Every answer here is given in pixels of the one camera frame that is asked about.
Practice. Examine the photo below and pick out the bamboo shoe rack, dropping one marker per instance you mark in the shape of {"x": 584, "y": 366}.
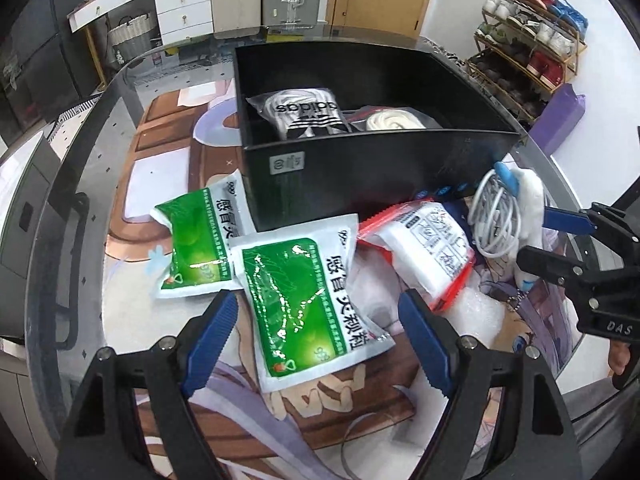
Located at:
{"x": 526, "y": 51}

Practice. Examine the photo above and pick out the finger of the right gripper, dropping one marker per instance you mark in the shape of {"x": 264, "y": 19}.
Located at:
{"x": 549, "y": 266}
{"x": 571, "y": 222}

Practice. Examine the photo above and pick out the anime print table mat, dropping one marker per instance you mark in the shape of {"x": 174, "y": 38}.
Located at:
{"x": 368, "y": 421}

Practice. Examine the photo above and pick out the white plush toy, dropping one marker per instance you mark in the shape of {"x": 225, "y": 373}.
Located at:
{"x": 525, "y": 192}

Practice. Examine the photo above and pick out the adidas bagged white cloth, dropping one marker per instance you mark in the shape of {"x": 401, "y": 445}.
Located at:
{"x": 301, "y": 113}

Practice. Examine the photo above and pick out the bagged cream cloth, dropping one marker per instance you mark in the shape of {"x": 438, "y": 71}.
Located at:
{"x": 385, "y": 118}

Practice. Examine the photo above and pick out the grey side cabinet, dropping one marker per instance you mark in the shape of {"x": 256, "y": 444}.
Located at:
{"x": 27, "y": 182}

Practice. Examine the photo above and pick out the white bubble foam wrap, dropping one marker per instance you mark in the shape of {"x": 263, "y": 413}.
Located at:
{"x": 374, "y": 288}

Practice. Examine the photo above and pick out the black cardboard storage box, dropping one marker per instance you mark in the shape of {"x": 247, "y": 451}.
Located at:
{"x": 295, "y": 181}

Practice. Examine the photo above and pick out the person's right hand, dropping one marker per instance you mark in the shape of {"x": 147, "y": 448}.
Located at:
{"x": 618, "y": 356}

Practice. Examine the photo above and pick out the white drawer desk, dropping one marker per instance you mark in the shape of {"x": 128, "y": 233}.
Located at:
{"x": 176, "y": 20}

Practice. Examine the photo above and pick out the red white mask packet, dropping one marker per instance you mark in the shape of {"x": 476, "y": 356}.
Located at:
{"x": 426, "y": 246}

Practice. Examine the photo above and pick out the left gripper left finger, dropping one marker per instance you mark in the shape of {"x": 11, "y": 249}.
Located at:
{"x": 103, "y": 438}

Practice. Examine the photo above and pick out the wicker laundry basket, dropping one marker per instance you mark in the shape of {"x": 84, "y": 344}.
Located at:
{"x": 132, "y": 36}

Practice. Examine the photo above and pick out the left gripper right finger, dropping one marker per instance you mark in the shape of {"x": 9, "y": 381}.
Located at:
{"x": 533, "y": 436}

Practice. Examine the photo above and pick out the green medicine sachet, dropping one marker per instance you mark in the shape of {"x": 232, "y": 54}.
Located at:
{"x": 202, "y": 224}
{"x": 305, "y": 324}

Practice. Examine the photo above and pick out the purple shopping bag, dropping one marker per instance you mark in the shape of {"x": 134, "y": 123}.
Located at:
{"x": 558, "y": 119}

